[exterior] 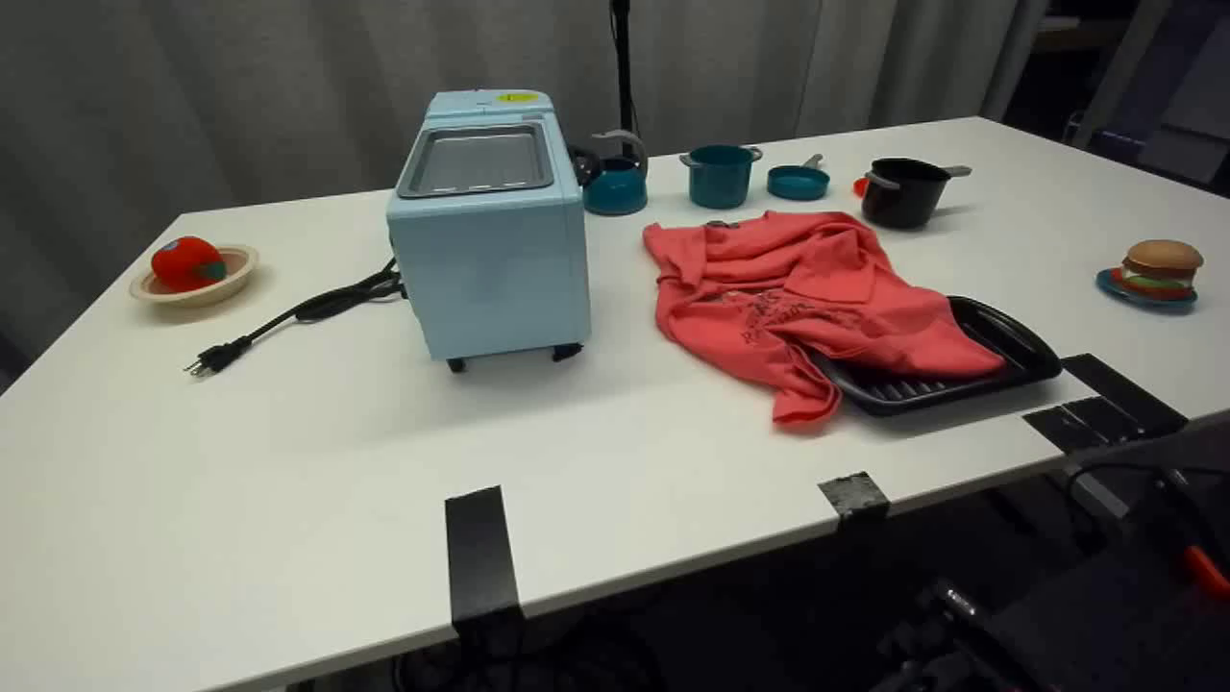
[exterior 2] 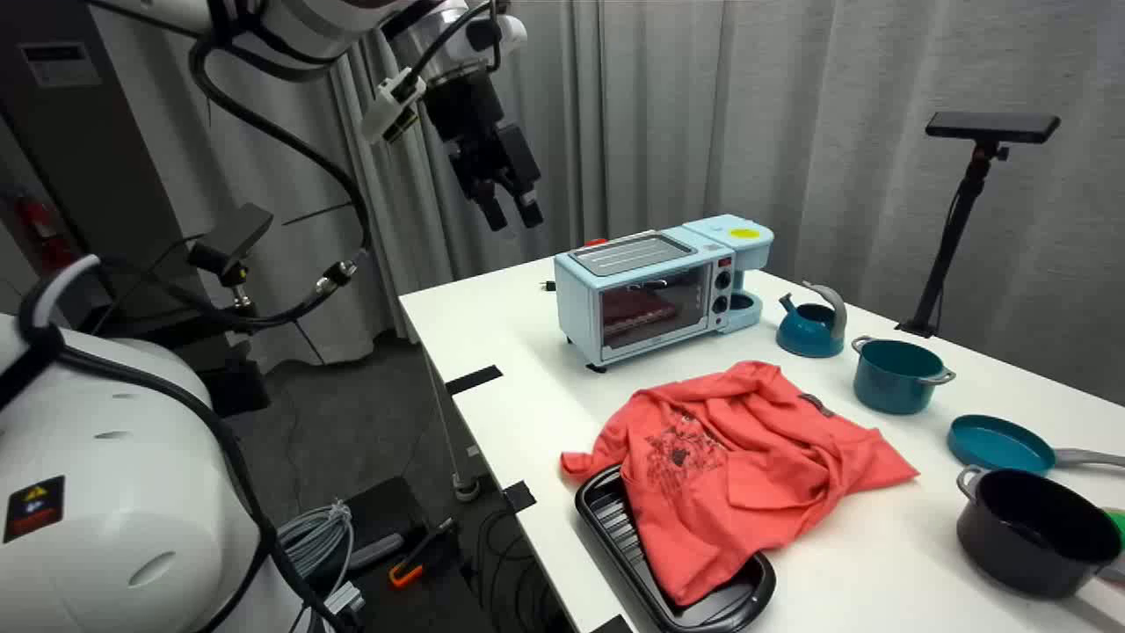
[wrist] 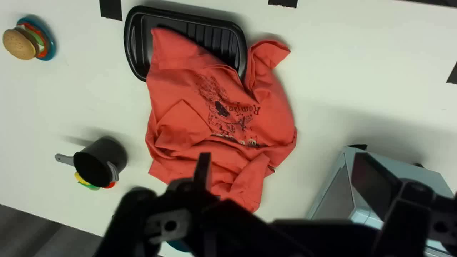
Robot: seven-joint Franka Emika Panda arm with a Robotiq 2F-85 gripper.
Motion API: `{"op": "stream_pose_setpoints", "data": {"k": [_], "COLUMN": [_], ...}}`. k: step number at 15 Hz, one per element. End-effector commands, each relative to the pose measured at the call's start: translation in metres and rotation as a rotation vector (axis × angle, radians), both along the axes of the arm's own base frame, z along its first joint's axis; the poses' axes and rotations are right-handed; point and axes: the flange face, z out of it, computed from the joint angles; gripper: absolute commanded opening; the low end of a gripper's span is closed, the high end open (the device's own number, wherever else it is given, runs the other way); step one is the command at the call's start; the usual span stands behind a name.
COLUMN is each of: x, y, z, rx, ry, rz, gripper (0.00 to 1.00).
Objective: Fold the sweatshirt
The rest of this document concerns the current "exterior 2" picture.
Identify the teal pot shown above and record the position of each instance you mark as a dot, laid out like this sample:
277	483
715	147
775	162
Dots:
897	378

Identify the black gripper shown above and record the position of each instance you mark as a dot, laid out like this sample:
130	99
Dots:
482	149

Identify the orange handled tool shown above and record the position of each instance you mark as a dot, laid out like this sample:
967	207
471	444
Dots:
426	557

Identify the coral red sweatshirt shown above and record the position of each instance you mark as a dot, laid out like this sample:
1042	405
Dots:
733	466

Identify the light blue toaster oven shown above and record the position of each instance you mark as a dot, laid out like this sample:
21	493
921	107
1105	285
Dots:
658	285

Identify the teal frying pan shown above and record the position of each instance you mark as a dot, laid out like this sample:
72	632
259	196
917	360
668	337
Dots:
988	440

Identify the black ribbed tray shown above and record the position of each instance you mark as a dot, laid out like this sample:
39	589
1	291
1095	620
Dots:
728	606

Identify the black camera stand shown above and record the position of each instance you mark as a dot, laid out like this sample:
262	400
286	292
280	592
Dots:
988	139

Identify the black saucepan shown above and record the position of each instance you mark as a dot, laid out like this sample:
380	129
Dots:
1032	532

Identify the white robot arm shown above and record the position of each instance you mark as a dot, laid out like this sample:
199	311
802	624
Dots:
123	498

